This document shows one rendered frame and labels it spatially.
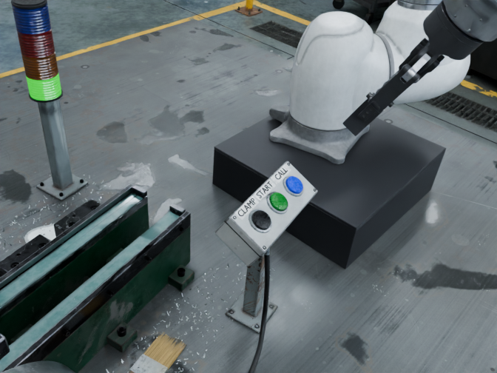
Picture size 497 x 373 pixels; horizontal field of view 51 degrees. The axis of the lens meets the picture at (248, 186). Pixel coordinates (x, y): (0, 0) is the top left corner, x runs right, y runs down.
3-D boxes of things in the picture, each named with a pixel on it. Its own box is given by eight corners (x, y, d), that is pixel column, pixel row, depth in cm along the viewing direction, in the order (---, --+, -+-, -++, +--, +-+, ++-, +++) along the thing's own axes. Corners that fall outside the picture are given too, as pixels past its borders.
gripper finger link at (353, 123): (386, 107, 79) (384, 109, 79) (356, 135, 84) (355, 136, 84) (371, 94, 79) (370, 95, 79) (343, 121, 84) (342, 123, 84)
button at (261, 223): (258, 237, 74) (265, 232, 72) (243, 222, 74) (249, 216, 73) (269, 226, 76) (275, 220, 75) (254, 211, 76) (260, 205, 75)
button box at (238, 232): (248, 268, 75) (266, 252, 71) (212, 232, 75) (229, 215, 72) (302, 206, 87) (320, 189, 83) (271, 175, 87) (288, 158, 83)
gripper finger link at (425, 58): (447, 48, 69) (437, 61, 66) (419, 75, 73) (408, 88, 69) (434, 35, 69) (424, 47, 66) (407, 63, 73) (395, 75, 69)
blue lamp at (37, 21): (32, 38, 93) (27, 12, 90) (9, 29, 95) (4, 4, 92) (58, 28, 97) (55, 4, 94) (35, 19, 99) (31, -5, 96)
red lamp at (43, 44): (36, 61, 95) (32, 38, 93) (14, 52, 98) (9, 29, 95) (61, 51, 99) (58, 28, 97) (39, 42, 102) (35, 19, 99)
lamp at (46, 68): (41, 83, 98) (36, 61, 95) (18, 74, 100) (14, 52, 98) (65, 72, 102) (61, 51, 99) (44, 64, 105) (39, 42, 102)
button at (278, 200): (276, 218, 77) (282, 212, 76) (261, 204, 77) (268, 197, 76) (285, 208, 79) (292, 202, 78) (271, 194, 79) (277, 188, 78)
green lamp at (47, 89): (44, 105, 101) (41, 83, 98) (23, 95, 103) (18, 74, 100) (68, 93, 105) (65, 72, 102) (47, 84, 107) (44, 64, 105)
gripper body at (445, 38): (452, -10, 70) (404, 39, 77) (435, 7, 64) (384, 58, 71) (492, 29, 70) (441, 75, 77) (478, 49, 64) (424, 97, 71)
